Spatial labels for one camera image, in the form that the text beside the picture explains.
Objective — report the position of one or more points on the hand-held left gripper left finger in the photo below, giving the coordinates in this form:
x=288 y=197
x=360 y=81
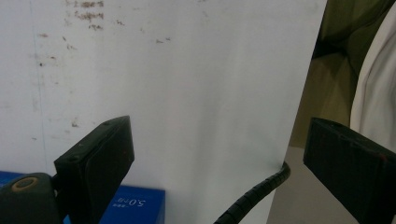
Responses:
x=96 y=161

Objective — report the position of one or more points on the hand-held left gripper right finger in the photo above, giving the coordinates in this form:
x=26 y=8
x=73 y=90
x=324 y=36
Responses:
x=351 y=168

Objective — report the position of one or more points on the blue cardboard box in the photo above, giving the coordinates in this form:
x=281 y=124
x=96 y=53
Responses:
x=140 y=210

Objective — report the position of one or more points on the white cloth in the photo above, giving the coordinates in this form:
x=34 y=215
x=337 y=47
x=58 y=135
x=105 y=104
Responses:
x=376 y=93

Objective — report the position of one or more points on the olive green cloth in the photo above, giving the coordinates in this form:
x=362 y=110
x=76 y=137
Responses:
x=330 y=87

